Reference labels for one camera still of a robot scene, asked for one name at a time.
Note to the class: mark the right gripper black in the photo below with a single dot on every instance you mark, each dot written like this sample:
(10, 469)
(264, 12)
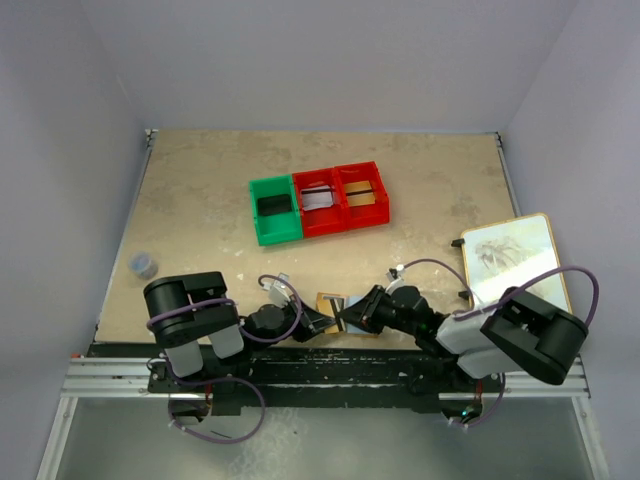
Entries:
(373, 308)

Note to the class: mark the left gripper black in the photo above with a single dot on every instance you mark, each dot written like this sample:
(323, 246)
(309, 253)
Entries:
(307, 323)

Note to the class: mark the green plastic bin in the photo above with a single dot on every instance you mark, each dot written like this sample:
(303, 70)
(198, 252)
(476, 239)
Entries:
(281, 228)

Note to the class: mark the red bin with gold card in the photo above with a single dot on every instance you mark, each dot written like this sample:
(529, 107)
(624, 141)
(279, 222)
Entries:
(370, 215)

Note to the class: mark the red bin with silver card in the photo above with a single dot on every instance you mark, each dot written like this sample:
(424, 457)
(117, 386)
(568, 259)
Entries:
(323, 221)

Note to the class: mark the white board with wooden frame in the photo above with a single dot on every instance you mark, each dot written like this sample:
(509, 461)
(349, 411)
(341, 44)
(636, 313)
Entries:
(506, 254)

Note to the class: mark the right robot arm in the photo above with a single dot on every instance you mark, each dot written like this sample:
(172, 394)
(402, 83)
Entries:
(527, 333)

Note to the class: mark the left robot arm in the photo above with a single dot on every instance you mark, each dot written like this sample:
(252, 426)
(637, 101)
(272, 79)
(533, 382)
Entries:
(187, 308)

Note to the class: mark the black card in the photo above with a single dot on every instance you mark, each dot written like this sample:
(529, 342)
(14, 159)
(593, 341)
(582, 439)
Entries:
(274, 205)

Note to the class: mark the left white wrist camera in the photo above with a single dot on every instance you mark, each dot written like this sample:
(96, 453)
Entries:
(278, 292)

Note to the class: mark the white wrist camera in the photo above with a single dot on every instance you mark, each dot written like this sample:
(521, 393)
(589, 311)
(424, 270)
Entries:
(395, 276)
(278, 292)

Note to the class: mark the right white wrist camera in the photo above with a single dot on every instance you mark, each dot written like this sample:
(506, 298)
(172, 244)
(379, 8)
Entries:
(395, 276)

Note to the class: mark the aluminium frame rail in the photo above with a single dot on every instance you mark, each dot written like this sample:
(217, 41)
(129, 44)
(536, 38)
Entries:
(105, 375)

